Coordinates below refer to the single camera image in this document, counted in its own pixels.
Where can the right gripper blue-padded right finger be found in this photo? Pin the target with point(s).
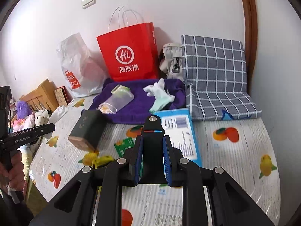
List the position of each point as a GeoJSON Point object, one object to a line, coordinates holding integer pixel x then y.
{"type": "Point", "coordinates": [209, 195]}

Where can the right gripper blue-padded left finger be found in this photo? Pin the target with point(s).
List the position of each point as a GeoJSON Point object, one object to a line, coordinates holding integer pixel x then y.
{"type": "Point", "coordinates": [94, 195]}

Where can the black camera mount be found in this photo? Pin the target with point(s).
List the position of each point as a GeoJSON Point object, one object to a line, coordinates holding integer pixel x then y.
{"type": "Point", "coordinates": [153, 161]}

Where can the green snack packet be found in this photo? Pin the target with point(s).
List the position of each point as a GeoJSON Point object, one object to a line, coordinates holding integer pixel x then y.
{"type": "Point", "coordinates": [123, 145]}

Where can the yellow pouch with black straps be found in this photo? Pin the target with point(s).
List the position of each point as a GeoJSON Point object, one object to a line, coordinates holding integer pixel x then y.
{"type": "Point", "coordinates": [92, 159]}

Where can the white and mint glove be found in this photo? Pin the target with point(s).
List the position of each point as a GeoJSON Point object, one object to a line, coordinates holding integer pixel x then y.
{"type": "Point", "coordinates": [162, 97]}

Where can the clear fruit-print pouch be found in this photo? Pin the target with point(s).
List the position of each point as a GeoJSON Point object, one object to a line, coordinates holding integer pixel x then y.
{"type": "Point", "coordinates": [116, 102]}

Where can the green tissue pack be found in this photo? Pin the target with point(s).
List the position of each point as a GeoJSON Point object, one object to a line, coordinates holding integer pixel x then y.
{"type": "Point", "coordinates": [120, 89]}

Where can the person's left hand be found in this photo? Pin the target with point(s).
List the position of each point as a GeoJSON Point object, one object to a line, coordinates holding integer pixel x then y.
{"type": "Point", "coordinates": [16, 174]}

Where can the purple plush toy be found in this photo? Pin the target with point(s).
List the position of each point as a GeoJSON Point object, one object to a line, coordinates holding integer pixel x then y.
{"type": "Point", "coordinates": [23, 110]}

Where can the blue tissue box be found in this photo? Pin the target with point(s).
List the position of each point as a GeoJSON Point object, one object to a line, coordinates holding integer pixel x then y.
{"type": "Point", "coordinates": [177, 124]}

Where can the wooden bed headboard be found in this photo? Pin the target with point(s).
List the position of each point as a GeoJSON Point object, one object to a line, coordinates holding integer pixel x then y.
{"type": "Point", "coordinates": [42, 97]}

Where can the patterned book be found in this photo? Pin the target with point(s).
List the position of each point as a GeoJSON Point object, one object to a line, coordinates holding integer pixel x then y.
{"type": "Point", "coordinates": [62, 96]}

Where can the white Miniso plastic bag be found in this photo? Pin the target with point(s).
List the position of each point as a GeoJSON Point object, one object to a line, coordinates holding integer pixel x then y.
{"type": "Point", "coordinates": [83, 74]}

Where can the grey checked cushion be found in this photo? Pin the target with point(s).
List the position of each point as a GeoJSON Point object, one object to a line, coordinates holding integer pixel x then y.
{"type": "Point", "coordinates": [214, 72]}

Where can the grey canvas bag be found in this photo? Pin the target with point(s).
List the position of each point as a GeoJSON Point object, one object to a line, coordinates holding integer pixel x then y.
{"type": "Point", "coordinates": [171, 61]}

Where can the red paper shopping bag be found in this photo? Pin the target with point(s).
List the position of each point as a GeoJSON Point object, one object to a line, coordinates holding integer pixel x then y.
{"type": "Point", "coordinates": [130, 53]}

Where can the white wall switch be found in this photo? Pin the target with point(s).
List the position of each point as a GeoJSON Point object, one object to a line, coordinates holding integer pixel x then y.
{"type": "Point", "coordinates": [87, 3]}

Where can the brown wooden door frame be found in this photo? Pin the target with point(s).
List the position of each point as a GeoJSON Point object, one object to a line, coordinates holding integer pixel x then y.
{"type": "Point", "coordinates": [251, 38]}

